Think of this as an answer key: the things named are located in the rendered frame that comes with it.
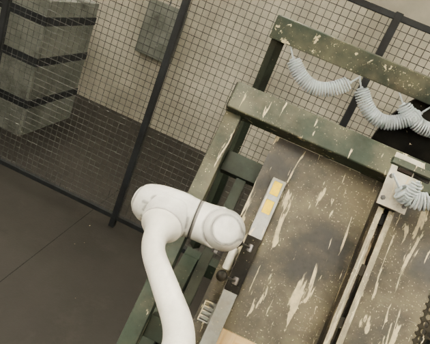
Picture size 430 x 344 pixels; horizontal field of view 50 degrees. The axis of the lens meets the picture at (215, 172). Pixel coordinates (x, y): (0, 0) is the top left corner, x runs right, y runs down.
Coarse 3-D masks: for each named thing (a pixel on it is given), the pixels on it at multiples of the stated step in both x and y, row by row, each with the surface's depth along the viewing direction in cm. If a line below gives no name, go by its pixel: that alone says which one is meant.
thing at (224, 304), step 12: (276, 180) 163; (276, 204) 162; (264, 216) 161; (252, 228) 161; (264, 228) 160; (228, 300) 157; (216, 312) 156; (228, 312) 156; (216, 324) 155; (204, 336) 155; (216, 336) 155
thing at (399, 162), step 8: (392, 160) 142; (400, 160) 142; (408, 168) 141; (416, 168) 141; (424, 176) 141; (424, 192) 146; (400, 200) 146; (416, 200) 150; (424, 200) 145; (416, 208) 146; (424, 208) 145
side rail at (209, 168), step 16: (224, 128) 165; (224, 144) 164; (208, 160) 164; (208, 176) 163; (192, 192) 162; (208, 192) 172; (176, 240) 159; (176, 256) 158; (144, 288) 157; (144, 304) 156; (128, 320) 155; (144, 320) 155; (128, 336) 154
